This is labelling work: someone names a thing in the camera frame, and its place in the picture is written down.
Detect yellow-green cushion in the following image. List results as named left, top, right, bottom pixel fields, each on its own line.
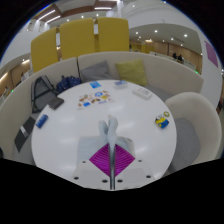
left=114, top=59, right=148, bottom=87

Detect grey chair seat cushion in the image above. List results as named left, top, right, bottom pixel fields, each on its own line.
left=168, top=117, right=202, bottom=174

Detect small blue box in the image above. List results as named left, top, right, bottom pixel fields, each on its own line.
left=35, top=114, right=50, bottom=129

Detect blue card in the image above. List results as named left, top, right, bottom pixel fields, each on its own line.
left=88, top=80, right=103, bottom=90

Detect yellow partition panel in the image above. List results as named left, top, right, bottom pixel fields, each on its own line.
left=95, top=17, right=130, bottom=53
left=58, top=18, right=98, bottom=61
left=30, top=27, right=60, bottom=74

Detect white round armchair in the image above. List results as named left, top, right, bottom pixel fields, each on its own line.
left=164, top=91, right=223, bottom=174

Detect flat white box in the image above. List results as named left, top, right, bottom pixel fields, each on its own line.
left=131, top=87, right=153, bottom=101

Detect curved beige sofa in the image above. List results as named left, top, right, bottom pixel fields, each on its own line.
left=0, top=50, right=205, bottom=161

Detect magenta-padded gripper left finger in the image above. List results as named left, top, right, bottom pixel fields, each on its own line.
left=72, top=143, right=114, bottom=191

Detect light blue towel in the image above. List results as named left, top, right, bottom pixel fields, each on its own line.
left=77, top=114, right=137, bottom=164

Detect navy blue patterned bag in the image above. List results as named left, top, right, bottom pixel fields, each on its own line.
left=55, top=75, right=83, bottom=94

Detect black laptop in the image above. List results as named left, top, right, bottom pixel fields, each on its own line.
left=13, top=116, right=37, bottom=153

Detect colourful sticker sheet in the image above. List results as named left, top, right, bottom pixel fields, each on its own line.
left=76, top=89, right=115, bottom=110

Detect dark brown wallet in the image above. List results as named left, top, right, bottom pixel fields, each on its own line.
left=47, top=96, right=65, bottom=111

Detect grey mesh backpack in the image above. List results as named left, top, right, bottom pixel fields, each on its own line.
left=30, top=75, right=59, bottom=114

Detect purple wall panel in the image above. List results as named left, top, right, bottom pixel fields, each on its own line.
left=203, top=40, right=219, bottom=69

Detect yellow and blue toy figure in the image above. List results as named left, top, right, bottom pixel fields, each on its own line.
left=154, top=110, right=171, bottom=129

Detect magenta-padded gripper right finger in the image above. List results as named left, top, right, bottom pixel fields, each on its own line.
left=112, top=143, right=154, bottom=191

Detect ceiling light strips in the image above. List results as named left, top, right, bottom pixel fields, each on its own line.
left=31, top=0, right=118, bottom=25

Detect small blue-white packet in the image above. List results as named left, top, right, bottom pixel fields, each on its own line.
left=113, top=79, right=129, bottom=90

